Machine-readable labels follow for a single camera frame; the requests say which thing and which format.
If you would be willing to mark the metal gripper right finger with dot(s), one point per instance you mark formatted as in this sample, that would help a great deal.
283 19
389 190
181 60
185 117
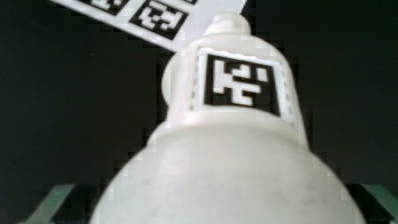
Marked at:
380 210

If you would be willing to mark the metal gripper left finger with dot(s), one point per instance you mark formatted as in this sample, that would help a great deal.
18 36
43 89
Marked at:
50 204

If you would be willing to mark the white lamp bulb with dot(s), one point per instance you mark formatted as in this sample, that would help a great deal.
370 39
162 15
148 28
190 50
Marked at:
226 171

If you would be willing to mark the white marker tag sheet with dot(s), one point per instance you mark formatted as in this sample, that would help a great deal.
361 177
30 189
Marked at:
164 21

